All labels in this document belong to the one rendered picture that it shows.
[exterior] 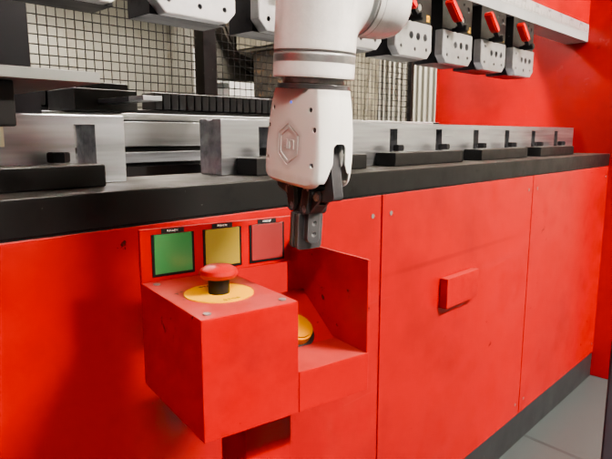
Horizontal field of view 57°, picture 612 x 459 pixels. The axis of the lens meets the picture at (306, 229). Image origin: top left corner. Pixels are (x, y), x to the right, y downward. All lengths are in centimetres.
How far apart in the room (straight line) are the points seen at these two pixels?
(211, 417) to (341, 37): 38
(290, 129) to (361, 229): 51
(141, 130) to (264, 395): 72
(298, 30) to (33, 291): 41
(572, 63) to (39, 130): 204
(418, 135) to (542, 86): 115
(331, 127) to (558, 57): 198
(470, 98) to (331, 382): 212
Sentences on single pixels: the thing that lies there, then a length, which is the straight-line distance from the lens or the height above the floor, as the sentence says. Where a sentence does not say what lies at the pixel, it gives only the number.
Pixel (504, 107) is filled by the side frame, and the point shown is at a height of 106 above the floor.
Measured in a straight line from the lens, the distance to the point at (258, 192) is 87.
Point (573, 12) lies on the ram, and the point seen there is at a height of 137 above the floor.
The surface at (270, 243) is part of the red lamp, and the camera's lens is 72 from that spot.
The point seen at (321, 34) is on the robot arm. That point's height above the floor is 104.
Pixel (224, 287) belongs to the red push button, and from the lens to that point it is 59.
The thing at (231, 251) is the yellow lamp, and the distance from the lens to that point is 69.
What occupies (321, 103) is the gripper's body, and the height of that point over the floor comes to 97.
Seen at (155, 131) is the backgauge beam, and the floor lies 95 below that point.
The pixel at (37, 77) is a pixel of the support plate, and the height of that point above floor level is 99.
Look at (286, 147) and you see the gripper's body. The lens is 59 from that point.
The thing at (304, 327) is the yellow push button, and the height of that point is 72.
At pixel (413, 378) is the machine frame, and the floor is 41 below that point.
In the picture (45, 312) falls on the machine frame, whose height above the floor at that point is 74.
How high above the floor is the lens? 94
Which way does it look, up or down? 9 degrees down
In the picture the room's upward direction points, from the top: straight up
